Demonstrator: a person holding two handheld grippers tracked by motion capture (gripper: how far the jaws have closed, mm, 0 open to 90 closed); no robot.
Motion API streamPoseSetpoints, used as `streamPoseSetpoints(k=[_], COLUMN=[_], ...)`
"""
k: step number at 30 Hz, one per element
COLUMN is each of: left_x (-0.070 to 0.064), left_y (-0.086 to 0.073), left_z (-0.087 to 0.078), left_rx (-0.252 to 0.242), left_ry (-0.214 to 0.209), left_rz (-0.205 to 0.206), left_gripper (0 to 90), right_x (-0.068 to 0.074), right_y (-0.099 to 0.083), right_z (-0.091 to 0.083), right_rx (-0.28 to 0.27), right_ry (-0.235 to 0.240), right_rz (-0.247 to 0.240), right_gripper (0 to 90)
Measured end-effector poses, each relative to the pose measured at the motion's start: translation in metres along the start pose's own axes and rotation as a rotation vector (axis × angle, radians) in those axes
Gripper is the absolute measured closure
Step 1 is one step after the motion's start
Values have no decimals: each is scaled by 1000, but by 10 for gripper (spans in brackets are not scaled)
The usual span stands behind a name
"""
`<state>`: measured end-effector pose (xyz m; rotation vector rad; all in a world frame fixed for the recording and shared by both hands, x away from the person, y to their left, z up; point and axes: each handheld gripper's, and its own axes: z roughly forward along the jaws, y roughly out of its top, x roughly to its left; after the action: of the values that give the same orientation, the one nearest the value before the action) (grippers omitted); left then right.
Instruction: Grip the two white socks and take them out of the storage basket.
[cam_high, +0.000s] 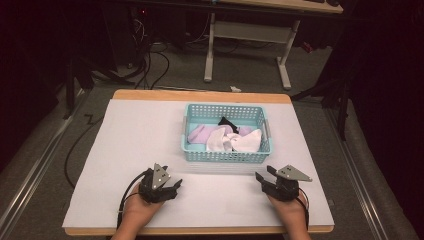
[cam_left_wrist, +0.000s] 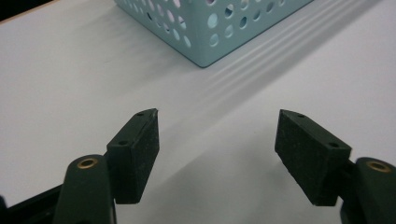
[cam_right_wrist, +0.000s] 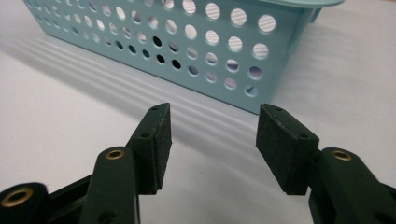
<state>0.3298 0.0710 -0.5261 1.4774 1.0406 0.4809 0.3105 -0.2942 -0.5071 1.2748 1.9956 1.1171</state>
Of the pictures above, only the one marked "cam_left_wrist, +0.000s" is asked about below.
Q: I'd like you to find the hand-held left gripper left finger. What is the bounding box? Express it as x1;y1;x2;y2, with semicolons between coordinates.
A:
51;107;161;224

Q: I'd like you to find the light blue perforated basket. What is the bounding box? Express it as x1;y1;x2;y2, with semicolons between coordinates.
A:
113;0;314;69

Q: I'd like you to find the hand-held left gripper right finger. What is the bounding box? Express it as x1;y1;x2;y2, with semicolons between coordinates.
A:
274;108;396;224

